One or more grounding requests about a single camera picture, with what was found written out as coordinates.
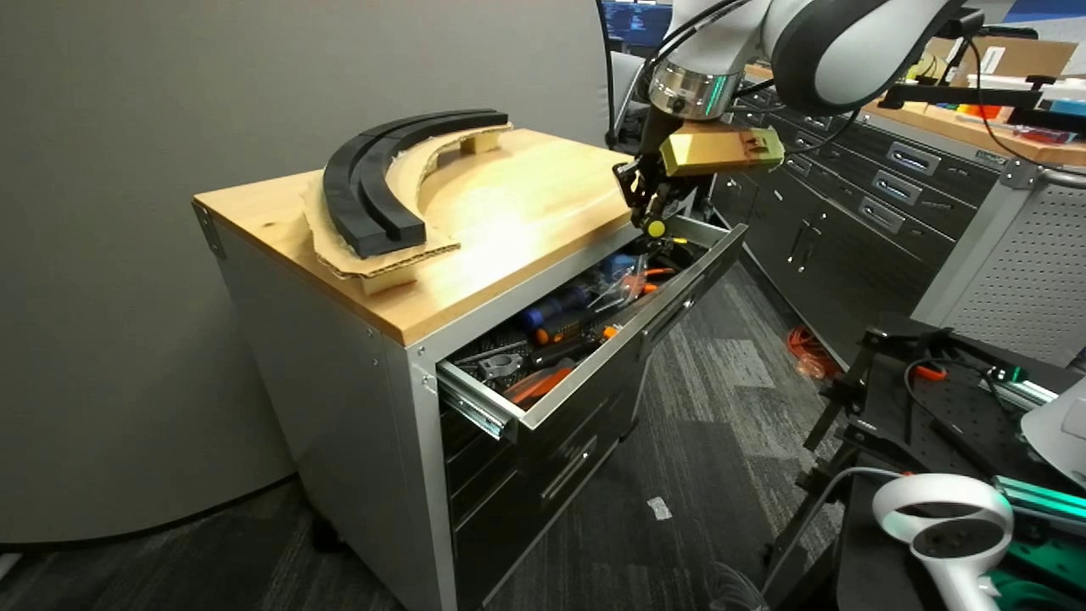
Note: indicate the green clamp tool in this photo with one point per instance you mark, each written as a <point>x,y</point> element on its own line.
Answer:
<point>1046,498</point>

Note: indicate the black metal stand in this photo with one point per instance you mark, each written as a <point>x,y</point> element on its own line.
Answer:
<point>871,428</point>

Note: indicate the white paper scrap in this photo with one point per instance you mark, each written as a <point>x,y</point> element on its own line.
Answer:
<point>661,510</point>

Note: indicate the grey tool drawer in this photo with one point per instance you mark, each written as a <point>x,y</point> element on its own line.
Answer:
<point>612,351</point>

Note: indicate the white VR controller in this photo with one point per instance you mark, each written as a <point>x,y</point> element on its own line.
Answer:
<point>944,531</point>

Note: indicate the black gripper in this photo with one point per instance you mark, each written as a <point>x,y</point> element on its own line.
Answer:
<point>652,155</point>

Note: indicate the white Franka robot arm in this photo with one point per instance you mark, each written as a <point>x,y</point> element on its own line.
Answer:
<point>861,46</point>

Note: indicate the yellow black screwdriver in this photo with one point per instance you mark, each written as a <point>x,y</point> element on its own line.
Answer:
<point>656,229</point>

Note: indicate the black curved foam piece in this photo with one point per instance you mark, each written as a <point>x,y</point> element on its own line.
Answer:
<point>361,190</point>

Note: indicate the grey pegboard panel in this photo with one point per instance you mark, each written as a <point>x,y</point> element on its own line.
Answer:
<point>1021,273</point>

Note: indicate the grey cabinet with wooden top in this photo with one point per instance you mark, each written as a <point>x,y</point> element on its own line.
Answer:
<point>326,375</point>

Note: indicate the orange tool on floor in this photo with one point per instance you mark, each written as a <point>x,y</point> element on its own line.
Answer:
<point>809,354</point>

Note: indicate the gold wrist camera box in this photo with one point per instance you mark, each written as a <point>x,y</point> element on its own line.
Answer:
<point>723,152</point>

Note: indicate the black workbench with drawers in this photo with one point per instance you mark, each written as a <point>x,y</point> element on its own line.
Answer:
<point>836,225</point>

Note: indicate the black cabinet drawer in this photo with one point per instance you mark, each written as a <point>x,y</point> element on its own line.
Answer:
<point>543,522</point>
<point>555,447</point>

